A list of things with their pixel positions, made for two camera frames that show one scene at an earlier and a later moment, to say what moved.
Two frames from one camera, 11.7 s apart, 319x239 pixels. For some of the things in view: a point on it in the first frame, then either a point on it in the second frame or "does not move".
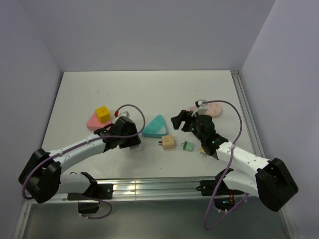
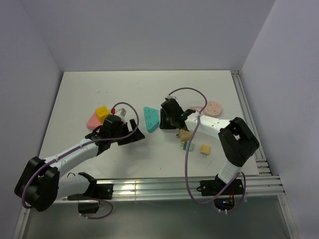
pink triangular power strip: x=93 y=122 does not move
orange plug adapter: x=202 y=151 does not move
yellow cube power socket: x=102 y=114 does not move
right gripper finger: x=177 y=120 to x=164 y=122
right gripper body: x=191 y=126 to x=171 y=119
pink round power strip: x=214 y=110 does not move
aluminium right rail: x=252 y=125 does not move
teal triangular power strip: x=155 y=128 to x=151 y=117
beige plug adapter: x=167 y=142 to x=184 y=135
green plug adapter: x=187 y=146 does not move
